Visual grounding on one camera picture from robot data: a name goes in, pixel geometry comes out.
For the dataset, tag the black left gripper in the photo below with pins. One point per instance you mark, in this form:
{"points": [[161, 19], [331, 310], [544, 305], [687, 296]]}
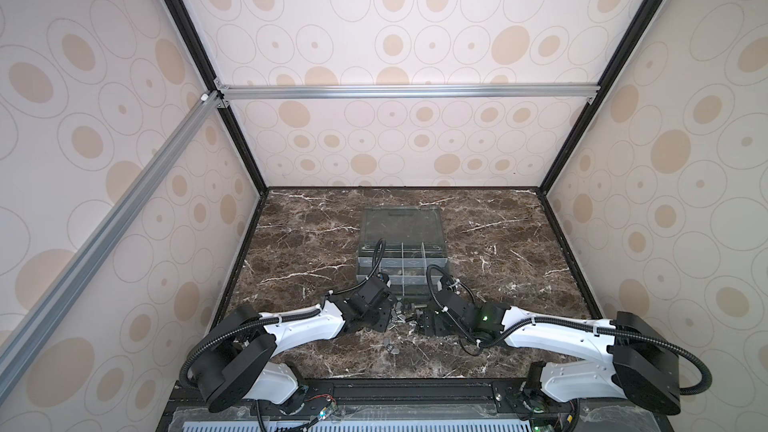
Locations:
{"points": [[385, 314]]}

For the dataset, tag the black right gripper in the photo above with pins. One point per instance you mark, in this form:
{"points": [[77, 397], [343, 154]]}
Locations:
{"points": [[422, 319]]}

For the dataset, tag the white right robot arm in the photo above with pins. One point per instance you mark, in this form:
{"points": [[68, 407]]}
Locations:
{"points": [[623, 357]]}

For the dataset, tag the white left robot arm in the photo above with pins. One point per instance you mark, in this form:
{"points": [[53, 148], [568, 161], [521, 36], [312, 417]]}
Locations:
{"points": [[233, 362]]}

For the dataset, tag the pile of screws and nuts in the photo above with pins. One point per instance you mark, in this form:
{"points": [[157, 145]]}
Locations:
{"points": [[402, 332]]}

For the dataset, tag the clear plastic compartment box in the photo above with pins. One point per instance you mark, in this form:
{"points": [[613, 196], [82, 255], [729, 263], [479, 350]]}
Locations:
{"points": [[414, 240]]}

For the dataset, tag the silver aluminium crossbar rear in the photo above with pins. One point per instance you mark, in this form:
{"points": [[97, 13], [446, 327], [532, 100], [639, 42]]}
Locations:
{"points": [[360, 92]]}

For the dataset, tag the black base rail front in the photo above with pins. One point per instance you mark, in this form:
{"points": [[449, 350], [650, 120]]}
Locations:
{"points": [[411, 405]]}

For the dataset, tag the silver aluminium rail left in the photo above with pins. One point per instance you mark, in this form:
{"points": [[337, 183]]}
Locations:
{"points": [[44, 318]]}

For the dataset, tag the black corner frame post left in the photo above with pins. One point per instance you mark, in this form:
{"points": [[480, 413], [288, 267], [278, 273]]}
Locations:
{"points": [[195, 47]]}

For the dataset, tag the black corner frame post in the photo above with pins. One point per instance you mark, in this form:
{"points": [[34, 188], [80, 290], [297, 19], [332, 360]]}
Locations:
{"points": [[195, 47], [639, 24]]}

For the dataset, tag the black corner frame post right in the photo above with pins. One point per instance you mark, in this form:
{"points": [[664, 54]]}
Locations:
{"points": [[639, 24]]}

